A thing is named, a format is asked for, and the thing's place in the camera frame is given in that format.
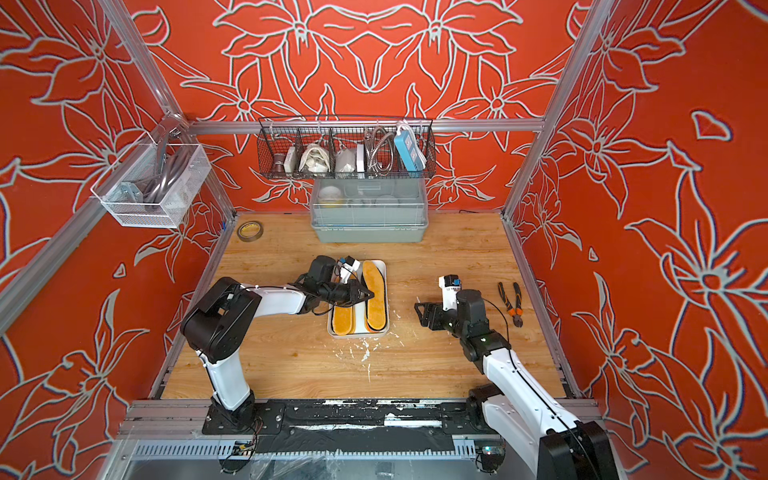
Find tape roll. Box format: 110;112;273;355
236;220;264;243

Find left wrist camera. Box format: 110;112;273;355
336;256;362;284

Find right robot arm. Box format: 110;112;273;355
414;289;619;479

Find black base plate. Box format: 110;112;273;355
202;399;492;435

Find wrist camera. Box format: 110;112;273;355
336;256;362;284
438;274;462;311

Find clear plastic wall basket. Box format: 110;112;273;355
91;133;211;229

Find white cloth in basket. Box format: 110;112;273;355
299;143;332;174

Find orange handled pliers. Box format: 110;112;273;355
497;282;524;328

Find yellow insole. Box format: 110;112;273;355
362;260;387;332
331;306;356;336

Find grey lidded storage bin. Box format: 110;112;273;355
310;178;429;243

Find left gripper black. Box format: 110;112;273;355
319;282;375;306

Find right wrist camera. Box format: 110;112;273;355
438;274;462;311

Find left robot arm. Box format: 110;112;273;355
180;255;386;425

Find white storage tray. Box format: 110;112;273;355
327;259;391;339

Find black wire wall basket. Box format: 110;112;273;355
257;115;437;179

